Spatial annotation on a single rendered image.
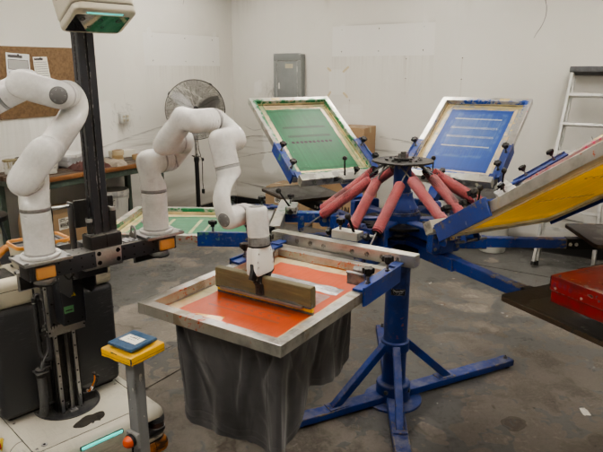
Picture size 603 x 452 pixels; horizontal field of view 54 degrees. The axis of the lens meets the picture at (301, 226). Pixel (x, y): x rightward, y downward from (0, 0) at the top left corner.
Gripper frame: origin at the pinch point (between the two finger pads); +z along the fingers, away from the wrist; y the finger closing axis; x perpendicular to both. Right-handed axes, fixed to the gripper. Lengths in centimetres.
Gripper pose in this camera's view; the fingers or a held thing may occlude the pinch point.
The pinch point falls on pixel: (262, 287)
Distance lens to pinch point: 204.9
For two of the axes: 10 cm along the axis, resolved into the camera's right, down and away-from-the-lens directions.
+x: 8.4, 0.6, -5.4
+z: 0.7, 9.8, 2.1
